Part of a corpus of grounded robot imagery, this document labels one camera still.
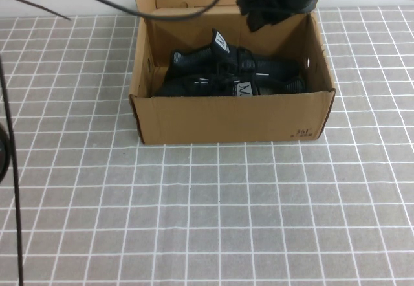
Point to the black mesh sneaker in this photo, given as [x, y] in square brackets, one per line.
[181, 88]
[191, 59]

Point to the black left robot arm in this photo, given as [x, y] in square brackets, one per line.
[4, 156]

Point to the brown cardboard shoe box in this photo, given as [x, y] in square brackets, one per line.
[226, 117]

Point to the grey checked tablecloth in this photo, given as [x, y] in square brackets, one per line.
[226, 218]

